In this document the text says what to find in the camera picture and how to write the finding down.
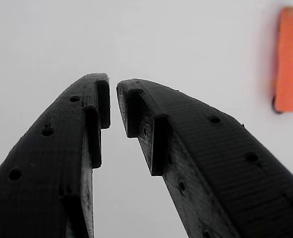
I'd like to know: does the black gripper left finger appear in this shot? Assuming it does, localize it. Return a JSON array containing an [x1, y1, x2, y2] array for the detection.
[[0, 72, 112, 238]]

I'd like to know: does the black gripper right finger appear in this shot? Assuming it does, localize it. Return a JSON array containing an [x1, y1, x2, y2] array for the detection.
[[116, 78, 293, 238]]

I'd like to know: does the orange carrot piece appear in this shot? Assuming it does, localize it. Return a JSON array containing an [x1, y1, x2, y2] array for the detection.
[[271, 6, 293, 115]]

